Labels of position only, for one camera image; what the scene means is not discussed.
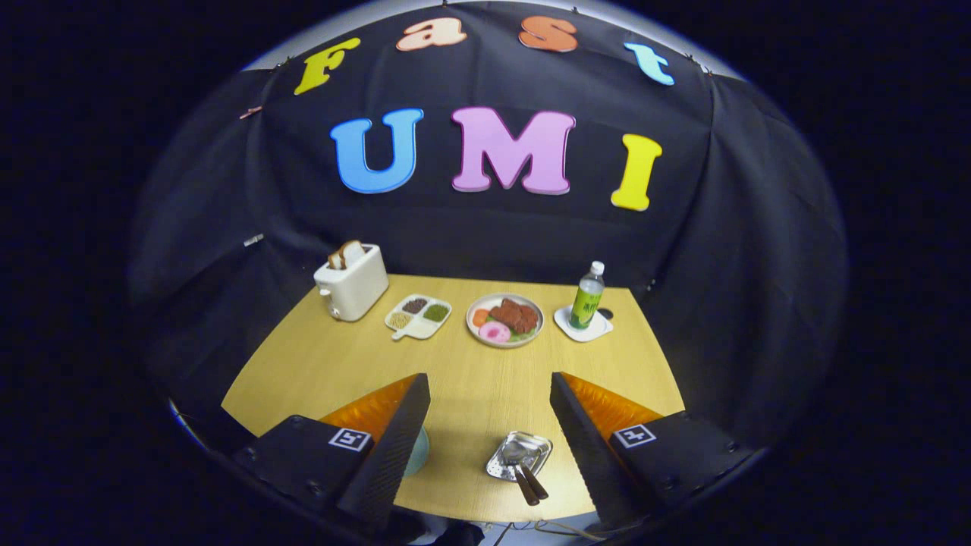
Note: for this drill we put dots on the brown meat pieces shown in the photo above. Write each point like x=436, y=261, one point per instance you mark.
x=516, y=315

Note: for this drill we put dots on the toast slice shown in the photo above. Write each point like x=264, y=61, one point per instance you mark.
x=335, y=261
x=352, y=252

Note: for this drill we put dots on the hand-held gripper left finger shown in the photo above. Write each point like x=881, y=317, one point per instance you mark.
x=391, y=455

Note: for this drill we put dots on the white square coaster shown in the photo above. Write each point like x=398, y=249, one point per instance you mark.
x=599, y=331

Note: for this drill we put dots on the pink ham slice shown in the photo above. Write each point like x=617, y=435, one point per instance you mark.
x=494, y=331

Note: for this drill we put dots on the white toaster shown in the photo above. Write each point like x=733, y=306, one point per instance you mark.
x=356, y=292

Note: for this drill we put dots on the light blue plate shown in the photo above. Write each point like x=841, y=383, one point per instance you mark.
x=419, y=455

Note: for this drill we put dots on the green leafy vegetable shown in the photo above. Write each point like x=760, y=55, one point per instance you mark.
x=522, y=334

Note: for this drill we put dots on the silver clip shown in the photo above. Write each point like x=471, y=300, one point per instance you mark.
x=254, y=240

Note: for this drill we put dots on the round cream food plate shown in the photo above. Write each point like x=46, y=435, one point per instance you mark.
x=485, y=302

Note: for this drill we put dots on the green drink bottle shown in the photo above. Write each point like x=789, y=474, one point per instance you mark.
x=586, y=303

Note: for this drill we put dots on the orange carrot slice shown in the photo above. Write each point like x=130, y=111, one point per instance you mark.
x=481, y=317

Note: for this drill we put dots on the black backdrop cloth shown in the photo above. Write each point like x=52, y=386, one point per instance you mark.
x=485, y=227

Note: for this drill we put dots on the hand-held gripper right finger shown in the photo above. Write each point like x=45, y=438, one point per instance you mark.
x=588, y=455

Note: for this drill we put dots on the white divided seasoning dish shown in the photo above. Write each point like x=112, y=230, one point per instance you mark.
x=425, y=327

